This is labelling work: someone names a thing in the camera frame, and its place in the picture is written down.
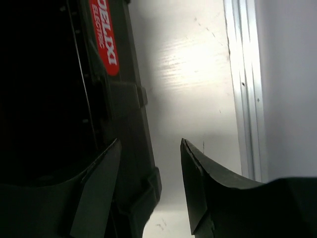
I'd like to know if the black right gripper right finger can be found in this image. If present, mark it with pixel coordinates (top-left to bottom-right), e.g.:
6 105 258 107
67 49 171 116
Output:
180 139 317 238

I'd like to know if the aluminium table edge rail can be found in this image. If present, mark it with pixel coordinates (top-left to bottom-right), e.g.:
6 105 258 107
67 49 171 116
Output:
224 0 268 182

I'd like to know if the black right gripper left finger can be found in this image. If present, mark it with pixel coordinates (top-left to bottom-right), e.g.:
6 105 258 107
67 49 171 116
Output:
0 139 121 238

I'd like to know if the black plastic toolbox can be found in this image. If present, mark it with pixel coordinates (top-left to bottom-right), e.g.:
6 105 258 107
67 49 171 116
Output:
0 0 161 238

